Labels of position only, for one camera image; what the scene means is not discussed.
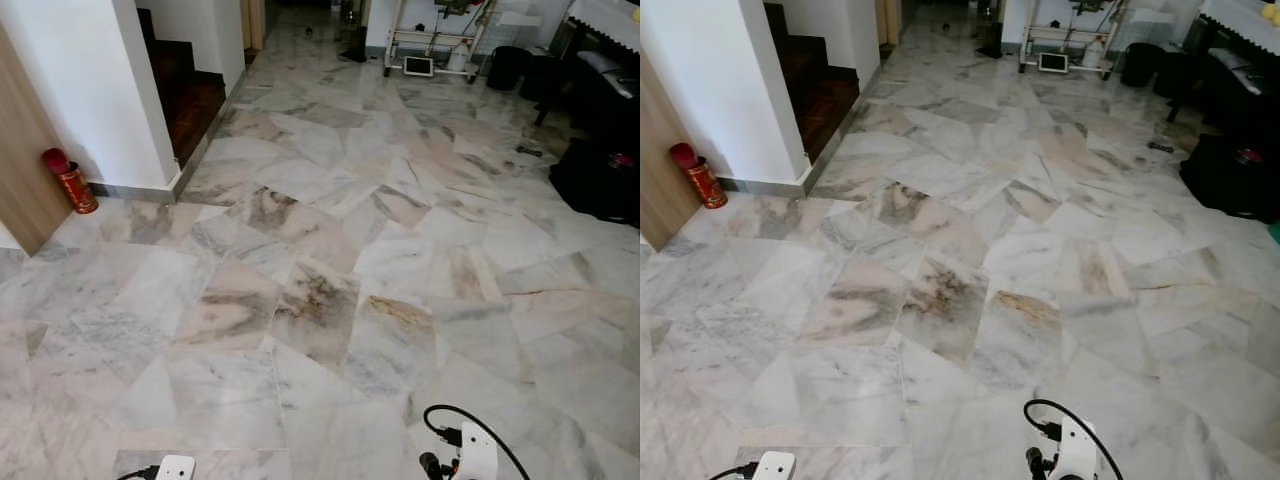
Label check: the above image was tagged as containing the red tin canister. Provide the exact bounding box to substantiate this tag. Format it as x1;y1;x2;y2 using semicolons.
40;148;100;215
668;142;729;211

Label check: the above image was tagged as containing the black bag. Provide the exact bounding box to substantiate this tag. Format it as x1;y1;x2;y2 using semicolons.
1178;133;1280;224
548;138;641;227

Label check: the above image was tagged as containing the dark wooden staircase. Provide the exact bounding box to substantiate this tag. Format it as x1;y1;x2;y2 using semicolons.
765;3;862;166
138;8;227;167

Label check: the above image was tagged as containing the white lace tablecloth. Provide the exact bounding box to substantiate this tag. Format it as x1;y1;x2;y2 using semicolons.
1198;0;1280;56
567;0;641;53

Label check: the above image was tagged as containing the black piano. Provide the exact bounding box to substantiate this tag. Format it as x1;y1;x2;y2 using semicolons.
535;20;641;151
1165;15;1280;151

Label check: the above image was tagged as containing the white metal rack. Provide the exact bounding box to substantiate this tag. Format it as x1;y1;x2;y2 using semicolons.
383;0;493;83
1018;0;1128;77

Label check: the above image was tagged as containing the black waste bin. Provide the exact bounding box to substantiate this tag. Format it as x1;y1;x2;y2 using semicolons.
487;45;532;92
1120;42;1167;88

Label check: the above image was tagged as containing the wooden cabinet side panel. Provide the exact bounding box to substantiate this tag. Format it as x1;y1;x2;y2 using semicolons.
0;30;73;256
640;50;703;251

